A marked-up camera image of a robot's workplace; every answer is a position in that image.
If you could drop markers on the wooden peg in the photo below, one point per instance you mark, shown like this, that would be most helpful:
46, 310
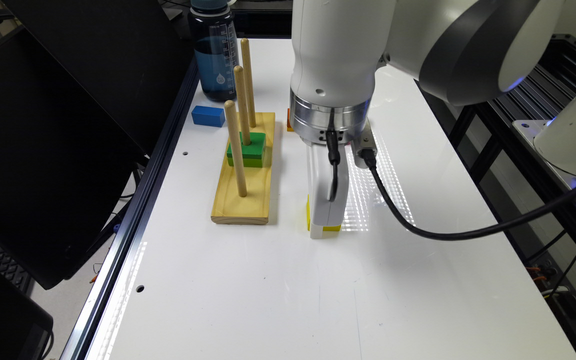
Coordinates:
242, 104
235, 146
249, 89

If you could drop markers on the orange block with hole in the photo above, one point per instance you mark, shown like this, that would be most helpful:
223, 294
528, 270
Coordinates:
288, 121

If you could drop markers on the black keyboard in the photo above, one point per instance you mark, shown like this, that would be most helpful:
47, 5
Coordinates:
11, 270

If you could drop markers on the middle wooden peg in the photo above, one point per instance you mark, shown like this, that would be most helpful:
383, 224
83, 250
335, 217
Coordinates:
242, 104

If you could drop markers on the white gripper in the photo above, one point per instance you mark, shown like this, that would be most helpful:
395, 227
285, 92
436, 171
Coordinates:
324, 212

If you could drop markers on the black monitor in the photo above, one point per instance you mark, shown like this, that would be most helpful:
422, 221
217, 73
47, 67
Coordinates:
86, 88

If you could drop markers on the rear wooden peg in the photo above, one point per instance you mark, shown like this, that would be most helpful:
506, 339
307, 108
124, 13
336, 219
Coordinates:
249, 89

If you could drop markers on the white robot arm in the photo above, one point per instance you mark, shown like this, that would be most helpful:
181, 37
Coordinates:
461, 51

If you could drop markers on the green block on peg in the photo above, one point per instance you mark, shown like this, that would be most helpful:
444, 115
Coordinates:
253, 154

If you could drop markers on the dark blue water bottle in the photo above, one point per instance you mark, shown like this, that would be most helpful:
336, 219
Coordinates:
211, 24

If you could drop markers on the yellow square block with hole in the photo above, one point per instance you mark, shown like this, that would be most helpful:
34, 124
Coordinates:
308, 217

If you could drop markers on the wooden peg board base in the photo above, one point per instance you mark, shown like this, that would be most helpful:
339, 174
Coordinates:
253, 209

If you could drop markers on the blue rectangular block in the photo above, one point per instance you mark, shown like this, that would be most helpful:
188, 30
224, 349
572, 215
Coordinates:
208, 116

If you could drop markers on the front wooden peg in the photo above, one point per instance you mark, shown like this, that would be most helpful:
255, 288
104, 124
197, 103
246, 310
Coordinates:
235, 146

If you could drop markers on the black aluminium frame rail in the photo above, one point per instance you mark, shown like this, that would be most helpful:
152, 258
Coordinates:
103, 310

